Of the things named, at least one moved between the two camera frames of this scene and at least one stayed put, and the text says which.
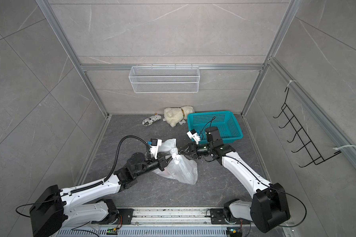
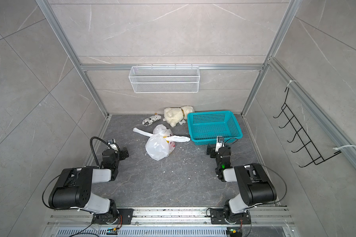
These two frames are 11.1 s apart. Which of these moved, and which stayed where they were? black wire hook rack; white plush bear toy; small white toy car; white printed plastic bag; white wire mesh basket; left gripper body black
Moved: white printed plastic bag; left gripper body black
Stayed: small white toy car; black wire hook rack; white wire mesh basket; white plush bear toy
